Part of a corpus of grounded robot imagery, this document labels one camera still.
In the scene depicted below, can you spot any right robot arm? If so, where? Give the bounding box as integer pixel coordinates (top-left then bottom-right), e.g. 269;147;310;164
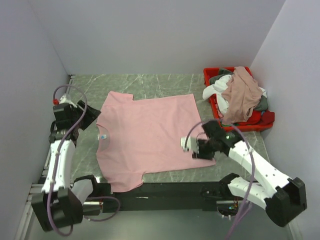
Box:
180;120;307;227

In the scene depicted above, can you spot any white t shirt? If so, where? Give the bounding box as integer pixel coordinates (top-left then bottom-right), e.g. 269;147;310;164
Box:
202;74;268;116

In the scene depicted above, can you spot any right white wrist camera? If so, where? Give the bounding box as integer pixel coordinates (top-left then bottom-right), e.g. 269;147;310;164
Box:
180;136;199;153

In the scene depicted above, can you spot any red garment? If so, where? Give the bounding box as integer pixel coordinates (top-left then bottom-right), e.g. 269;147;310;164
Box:
246;110;275;132

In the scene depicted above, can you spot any black base beam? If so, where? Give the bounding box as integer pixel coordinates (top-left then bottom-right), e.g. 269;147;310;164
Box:
79;181;250;217

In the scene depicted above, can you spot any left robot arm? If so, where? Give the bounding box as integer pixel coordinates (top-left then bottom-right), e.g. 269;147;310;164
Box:
31;99;101;232

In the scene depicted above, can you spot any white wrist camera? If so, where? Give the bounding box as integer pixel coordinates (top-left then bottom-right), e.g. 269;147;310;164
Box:
180;136;199;153
53;93;77;108

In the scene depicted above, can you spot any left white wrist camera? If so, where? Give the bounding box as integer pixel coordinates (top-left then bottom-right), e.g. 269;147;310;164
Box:
53;93;77;108

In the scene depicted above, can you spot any red plastic bin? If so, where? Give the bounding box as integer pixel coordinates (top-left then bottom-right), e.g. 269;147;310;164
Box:
203;67;273;132

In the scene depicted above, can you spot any beige t shirt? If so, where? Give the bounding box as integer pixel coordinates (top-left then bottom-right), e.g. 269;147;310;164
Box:
221;66;263;125

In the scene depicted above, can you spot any aluminium frame rail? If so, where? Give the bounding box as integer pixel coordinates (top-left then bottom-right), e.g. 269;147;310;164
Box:
14;74;303;240

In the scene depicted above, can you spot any pink t shirt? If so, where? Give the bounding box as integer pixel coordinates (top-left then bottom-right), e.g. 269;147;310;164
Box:
96;91;216;193

